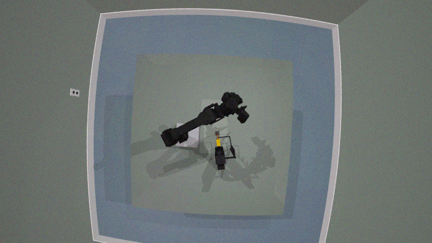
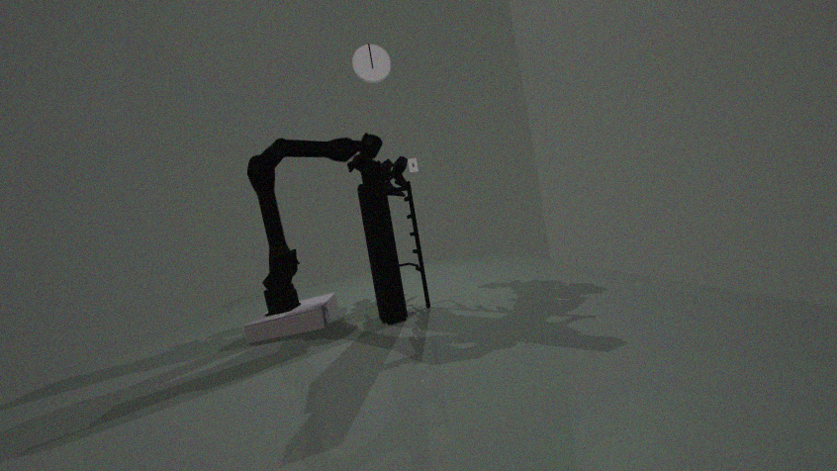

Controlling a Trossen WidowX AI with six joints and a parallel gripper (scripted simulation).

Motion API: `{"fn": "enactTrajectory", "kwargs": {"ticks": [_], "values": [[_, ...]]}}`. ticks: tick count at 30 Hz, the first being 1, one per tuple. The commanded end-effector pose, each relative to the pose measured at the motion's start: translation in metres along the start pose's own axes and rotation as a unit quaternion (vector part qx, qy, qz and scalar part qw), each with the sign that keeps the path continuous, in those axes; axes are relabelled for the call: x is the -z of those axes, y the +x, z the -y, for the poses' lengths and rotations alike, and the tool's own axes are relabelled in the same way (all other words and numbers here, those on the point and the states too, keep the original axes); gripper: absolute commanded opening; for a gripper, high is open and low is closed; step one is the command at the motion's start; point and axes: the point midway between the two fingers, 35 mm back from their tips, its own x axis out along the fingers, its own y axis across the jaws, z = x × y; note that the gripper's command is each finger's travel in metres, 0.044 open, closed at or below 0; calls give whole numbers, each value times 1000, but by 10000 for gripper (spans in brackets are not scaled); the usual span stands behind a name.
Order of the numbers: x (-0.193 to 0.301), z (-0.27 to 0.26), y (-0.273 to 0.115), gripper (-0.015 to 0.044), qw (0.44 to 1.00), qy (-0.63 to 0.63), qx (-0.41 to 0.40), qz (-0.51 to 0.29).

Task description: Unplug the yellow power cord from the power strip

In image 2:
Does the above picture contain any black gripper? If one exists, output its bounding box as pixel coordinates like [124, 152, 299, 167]
[380, 156, 408, 197]

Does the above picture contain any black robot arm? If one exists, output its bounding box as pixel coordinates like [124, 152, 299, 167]
[247, 133, 382, 317]

